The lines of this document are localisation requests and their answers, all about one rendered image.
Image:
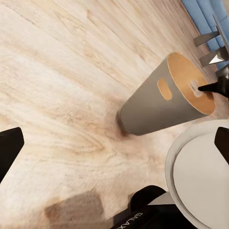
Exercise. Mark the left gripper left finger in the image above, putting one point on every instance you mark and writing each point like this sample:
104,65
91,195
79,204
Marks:
11,143

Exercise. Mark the sofa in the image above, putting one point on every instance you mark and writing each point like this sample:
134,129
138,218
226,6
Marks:
201,13

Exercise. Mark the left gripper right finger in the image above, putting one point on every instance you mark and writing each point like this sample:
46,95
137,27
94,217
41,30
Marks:
222,142

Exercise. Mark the trash can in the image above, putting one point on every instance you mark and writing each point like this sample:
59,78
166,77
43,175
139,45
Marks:
165,98

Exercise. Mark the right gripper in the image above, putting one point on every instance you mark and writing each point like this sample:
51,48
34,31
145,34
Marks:
222,86

